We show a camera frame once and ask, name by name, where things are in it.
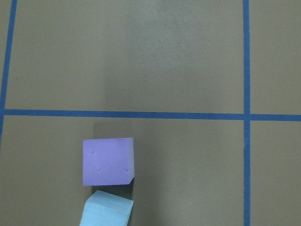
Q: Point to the purple foam block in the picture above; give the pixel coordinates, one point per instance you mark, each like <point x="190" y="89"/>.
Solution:
<point x="108" y="162"/>

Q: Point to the light blue foam block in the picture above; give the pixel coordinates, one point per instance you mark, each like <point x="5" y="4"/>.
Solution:
<point x="105" y="209"/>

